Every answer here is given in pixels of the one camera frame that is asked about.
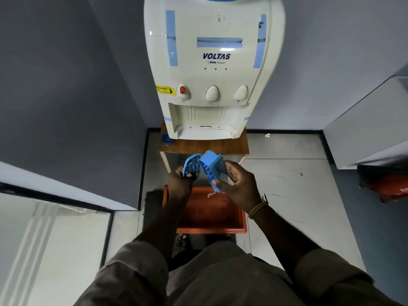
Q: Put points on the grey shirt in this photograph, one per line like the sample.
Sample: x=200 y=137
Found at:
x=223 y=277

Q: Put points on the wooden stool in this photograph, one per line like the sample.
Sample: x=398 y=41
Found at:
x=207 y=146

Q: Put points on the glass door with black frame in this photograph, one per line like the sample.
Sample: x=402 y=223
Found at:
x=54 y=248

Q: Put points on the blue drip tray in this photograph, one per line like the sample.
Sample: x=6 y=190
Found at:
x=213 y=164

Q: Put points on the red fire extinguisher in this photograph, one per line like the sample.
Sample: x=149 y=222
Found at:
x=387 y=184

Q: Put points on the dark sandal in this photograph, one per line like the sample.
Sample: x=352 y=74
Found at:
x=180 y=242

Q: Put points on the blue drip tray grate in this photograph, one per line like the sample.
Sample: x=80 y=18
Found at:
x=192 y=164

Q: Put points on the white water dispenser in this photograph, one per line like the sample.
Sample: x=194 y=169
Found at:
x=216 y=38

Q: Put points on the red dispenser tap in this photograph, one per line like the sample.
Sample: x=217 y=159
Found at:
x=183 y=91

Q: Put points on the white dispenser tap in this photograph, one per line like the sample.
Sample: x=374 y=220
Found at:
x=241 y=92
x=212 y=93

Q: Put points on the small blue cap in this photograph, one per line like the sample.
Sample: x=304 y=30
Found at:
x=167 y=139

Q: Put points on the person's left forearm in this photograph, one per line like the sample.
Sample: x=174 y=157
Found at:
x=165 y=229

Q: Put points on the white cabinet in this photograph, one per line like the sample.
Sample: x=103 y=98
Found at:
x=369 y=130

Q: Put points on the person's right forearm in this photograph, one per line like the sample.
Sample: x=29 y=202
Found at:
x=282 y=238

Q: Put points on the person's right hand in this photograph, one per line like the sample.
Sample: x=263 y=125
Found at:
x=244 y=187

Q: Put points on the person's right thumb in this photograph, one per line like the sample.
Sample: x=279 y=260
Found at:
x=232 y=168

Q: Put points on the person's left fingers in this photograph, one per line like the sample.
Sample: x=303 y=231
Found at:
x=188 y=175

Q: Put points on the orange plastic tub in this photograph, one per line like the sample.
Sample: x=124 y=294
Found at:
x=210 y=213

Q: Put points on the person's left hand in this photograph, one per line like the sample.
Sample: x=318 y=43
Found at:
x=179 y=186

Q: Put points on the yellow warning sticker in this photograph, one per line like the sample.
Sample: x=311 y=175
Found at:
x=165 y=90

